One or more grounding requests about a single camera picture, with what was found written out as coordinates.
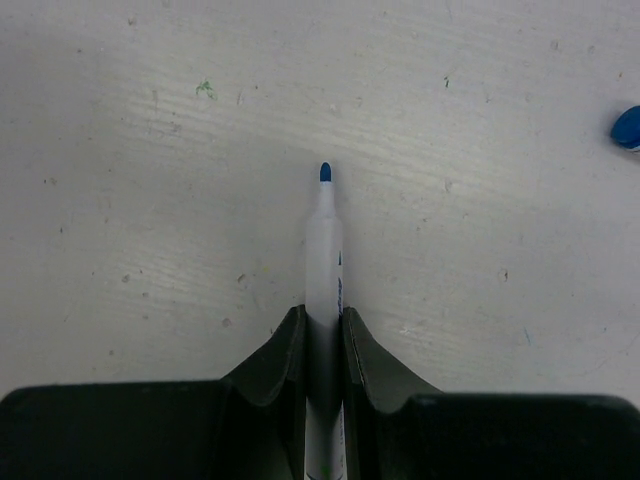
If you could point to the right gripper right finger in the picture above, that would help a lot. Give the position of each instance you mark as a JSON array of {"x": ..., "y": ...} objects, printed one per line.
[{"x": 380, "y": 425}]

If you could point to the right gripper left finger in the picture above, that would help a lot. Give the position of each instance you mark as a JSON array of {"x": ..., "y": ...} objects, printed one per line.
[{"x": 263, "y": 435}]

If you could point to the light blue capped marker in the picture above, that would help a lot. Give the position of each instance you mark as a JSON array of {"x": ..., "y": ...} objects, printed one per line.
[{"x": 324, "y": 451}]

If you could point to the light blue pen cap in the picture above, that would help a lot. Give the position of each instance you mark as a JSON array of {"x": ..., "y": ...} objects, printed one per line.
[{"x": 625, "y": 132}]

